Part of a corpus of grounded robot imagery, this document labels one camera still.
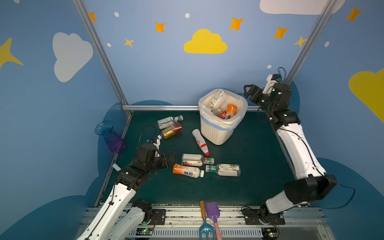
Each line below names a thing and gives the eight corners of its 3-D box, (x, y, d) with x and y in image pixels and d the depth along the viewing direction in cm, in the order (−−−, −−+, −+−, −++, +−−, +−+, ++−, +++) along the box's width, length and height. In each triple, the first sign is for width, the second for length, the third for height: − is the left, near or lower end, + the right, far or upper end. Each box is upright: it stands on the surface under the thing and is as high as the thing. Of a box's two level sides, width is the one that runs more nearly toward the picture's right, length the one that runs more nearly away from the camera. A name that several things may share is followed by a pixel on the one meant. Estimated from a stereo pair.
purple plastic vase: (108, 154, 100) (91, 135, 83) (113, 142, 106) (98, 122, 89) (123, 154, 100) (109, 135, 83) (127, 142, 106) (115, 122, 89)
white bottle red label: (204, 157, 98) (205, 154, 94) (192, 134, 111) (192, 130, 107) (211, 154, 99) (212, 151, 96) (198, 132, 112) (198, 128, 108)
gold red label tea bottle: (158, 138, 107) (157, 134, 103) (177, 125, 115) (176, 121, 111) (164, 144, 104) (163, 140, 100) (183, 130, 112) (182, 125, 108)
